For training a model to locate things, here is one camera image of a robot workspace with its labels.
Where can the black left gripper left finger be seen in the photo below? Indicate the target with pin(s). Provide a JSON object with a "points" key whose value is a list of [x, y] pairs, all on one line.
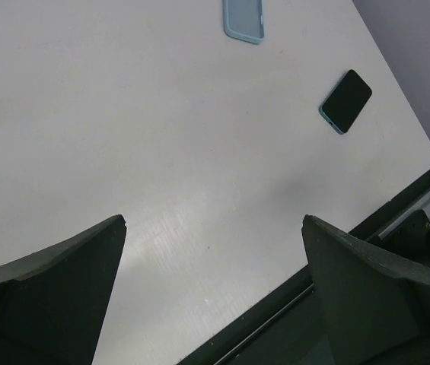
{"points": [[53, 302]]}

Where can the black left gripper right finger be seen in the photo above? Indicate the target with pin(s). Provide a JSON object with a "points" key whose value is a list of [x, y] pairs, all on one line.
{"points": [[376, 304]]}

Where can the black phone teal edge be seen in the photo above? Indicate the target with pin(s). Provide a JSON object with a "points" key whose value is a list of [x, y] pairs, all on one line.
{"points": [[346, 100]]}

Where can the light blue phone case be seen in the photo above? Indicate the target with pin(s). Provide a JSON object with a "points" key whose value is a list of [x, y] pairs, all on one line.
{"points": [[244, 20]]}

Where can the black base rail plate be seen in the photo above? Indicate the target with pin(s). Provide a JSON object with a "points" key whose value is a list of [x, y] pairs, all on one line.
{"points": [[286, 326]]}

